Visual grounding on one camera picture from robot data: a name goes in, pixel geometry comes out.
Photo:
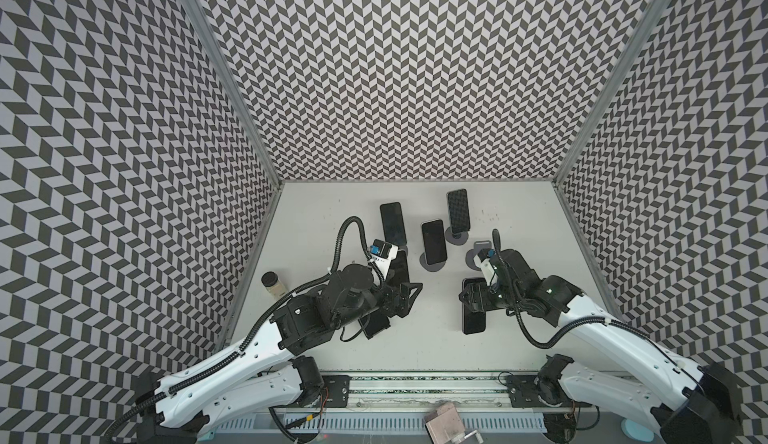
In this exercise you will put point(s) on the grey round phone stand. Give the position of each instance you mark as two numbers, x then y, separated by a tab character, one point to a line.
477	253

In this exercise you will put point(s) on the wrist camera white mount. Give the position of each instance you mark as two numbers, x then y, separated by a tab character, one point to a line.
382	251
489	269

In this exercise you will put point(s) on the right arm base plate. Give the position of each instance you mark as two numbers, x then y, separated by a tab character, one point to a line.
522	391

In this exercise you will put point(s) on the small jar with black lid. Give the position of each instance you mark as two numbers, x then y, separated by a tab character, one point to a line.
273	285

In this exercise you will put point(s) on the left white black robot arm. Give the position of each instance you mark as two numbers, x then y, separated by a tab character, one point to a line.
269	367

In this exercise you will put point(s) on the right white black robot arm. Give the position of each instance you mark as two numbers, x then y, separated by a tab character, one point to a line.
676	398

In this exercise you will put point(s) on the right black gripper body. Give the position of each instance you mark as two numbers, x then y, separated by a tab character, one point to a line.
484	295

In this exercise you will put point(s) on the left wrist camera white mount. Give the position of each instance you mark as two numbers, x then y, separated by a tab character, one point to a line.
382	251

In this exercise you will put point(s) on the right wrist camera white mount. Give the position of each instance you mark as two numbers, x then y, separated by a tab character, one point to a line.
489	269

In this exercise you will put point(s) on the black phone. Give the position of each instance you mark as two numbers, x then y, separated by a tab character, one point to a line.
393	224
459	214
398	272
434	241
374	323
472	322

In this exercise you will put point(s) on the pink box at front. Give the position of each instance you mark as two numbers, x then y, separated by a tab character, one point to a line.
445	426

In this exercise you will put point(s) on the grey stand under back phone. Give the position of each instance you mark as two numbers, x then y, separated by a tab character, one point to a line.
456	239

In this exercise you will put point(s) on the grey stand under middle phone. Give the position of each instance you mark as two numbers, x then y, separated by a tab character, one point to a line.
431	268

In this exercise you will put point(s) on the teal round object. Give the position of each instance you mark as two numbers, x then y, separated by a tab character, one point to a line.
636	432

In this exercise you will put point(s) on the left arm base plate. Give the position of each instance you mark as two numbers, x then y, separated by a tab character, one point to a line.
335	391

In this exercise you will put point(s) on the grey stand under phone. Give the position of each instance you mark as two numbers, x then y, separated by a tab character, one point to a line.
431	268
456	239

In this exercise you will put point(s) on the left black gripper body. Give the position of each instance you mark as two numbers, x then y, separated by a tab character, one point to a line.
387	303

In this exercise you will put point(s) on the aluminium front rail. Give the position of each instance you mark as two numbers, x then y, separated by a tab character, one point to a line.
480	392

